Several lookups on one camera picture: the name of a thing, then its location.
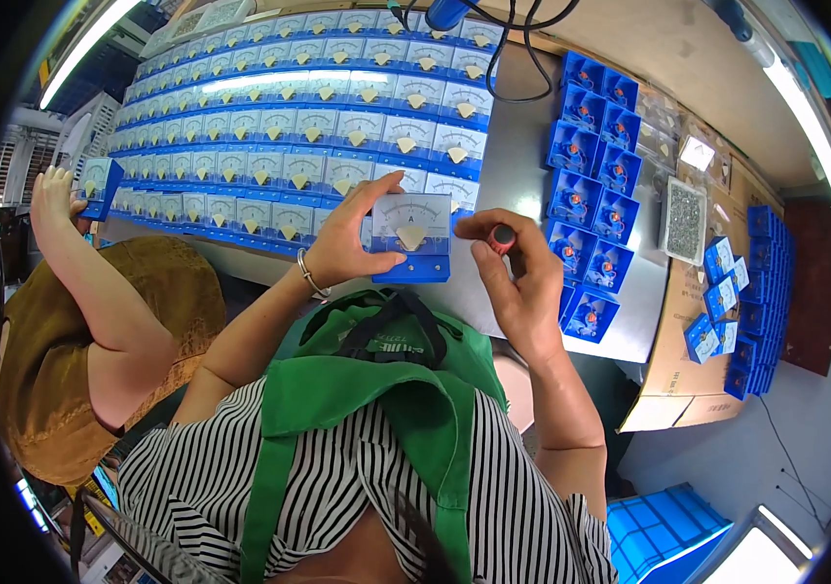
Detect person's left hand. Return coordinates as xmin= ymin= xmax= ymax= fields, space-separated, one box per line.
xmin=303 ymin=171 xmax=407 ymax=292

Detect person's right hand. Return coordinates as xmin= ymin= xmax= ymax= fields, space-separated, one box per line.
xmin=455 ymin=208 xmax=567 ymax=363

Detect red handled screwdriver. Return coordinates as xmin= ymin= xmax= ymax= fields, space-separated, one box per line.
xmin=487 ymin=224 xmax=519 ymax=257

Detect blue panel meter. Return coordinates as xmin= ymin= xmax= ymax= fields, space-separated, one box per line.
xmin=369 ymin=193 xmax=453 ymax=285

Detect rows of open blue housings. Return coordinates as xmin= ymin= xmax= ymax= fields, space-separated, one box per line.
xmin=544 ymin=50 xmax=641 ymax=346

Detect rows of blue panel meters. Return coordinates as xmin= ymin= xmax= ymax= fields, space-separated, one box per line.
xmin=105 ymin=9 xmax=505 ymax=258

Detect brown cardboard sheet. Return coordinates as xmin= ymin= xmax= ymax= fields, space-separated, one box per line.
xmin=618 ymin=155 xmax=787 ymax=435

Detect white tray of screws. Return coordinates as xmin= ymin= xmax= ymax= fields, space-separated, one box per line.
xmin=658 ymin=175 xmax=709 ymax=267

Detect person's body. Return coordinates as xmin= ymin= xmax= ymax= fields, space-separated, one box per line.
xmin=117 ymin=288 xmax=619 ymax=584

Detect heap of clear plastic bags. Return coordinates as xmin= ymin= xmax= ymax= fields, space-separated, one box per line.
xmin=633 ymin=82 xmax=735 ymax=192

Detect stack of blue meter cases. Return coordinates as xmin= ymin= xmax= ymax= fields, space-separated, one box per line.
xmin=723 ymin=204 xmax=797 ymax=401

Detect blue electric screwdriver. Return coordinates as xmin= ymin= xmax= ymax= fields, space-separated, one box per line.
xmin=425 ymin=0 xmax=472 ymax=32

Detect blue meter with white dial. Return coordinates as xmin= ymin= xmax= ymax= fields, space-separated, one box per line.
xmin=77 ymin=156 xmax=126 ymax=223

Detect clear tray of small parts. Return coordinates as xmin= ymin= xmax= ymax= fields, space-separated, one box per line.
xmin=166 ymin=7 xmax=213 ymax=42
xmin=200 ymin=0 xmax=257 ymax=32

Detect blue plastic crate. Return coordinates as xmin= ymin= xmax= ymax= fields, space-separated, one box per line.
xmin=605 ymin=485 xmax=735 ymax=584

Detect dark brown board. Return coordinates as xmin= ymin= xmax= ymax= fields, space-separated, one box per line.
xmin=780 ymin=200 xmax=831 ymax=378

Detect long fluorescent lamp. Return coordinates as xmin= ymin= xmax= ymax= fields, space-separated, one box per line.
xmin=38 ymin=0 xmax=143 ymax=111
xmin=707 ymin=0 xmax=831 ymax=286

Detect white plastic crates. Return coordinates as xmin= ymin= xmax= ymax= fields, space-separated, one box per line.
xmin=0 ymin=91 xmax=121 ymax=210

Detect bright white light panel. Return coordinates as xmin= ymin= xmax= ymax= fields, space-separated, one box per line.
xmin=685 ymin=505 xmax=816 ymax=584

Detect silver bracelet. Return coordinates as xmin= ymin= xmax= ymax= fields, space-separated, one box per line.
xmin=295 ymin=247 xmax=333 ymax=300

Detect black cable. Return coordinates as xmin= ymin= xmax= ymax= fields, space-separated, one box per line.
xmin=388 ymin=0 xmax=582 ymax=105

